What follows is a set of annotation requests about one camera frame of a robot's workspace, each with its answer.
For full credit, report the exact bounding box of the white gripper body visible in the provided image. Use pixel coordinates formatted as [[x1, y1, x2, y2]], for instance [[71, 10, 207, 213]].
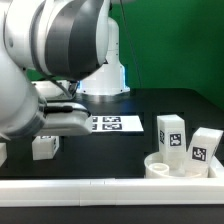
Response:
[[36, 102, 93, 136]]

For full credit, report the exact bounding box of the white U-shaped barrier frame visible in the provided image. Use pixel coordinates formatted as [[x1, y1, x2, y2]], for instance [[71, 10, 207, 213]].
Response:
[[0, 141, 224, 208]]

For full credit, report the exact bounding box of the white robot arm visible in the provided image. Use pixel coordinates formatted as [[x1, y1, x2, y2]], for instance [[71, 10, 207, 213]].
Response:
[[0, 0, 131, 140]]

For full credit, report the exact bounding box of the white AprilTag base sheet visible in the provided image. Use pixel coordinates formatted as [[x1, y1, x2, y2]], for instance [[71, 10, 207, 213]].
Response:
[[92, 115, 144, 132]]

